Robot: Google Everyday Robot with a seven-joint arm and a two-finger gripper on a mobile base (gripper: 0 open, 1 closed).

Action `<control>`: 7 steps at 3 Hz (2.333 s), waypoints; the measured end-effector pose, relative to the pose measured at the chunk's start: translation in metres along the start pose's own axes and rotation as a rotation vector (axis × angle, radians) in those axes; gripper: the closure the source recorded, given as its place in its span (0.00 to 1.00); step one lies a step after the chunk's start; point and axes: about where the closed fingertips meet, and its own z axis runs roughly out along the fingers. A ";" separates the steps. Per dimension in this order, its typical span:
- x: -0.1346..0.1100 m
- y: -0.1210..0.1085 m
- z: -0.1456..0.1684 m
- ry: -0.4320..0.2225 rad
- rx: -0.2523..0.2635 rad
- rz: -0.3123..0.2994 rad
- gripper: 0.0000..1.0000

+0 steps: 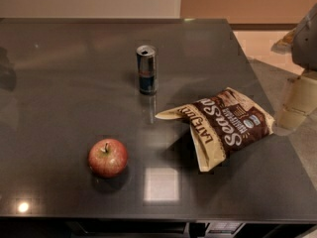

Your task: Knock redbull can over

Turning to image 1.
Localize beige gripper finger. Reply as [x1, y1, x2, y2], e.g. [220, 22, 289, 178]
[275, 70, 317, 131]

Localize Red Bull can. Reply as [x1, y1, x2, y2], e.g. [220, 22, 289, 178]
[136, 45, 157, 95]

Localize brown Late July chip bag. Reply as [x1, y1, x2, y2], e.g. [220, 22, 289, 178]
[156, 87, 274, 173]

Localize red apple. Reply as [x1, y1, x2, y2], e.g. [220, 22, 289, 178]
[87, 138, 128, 179]

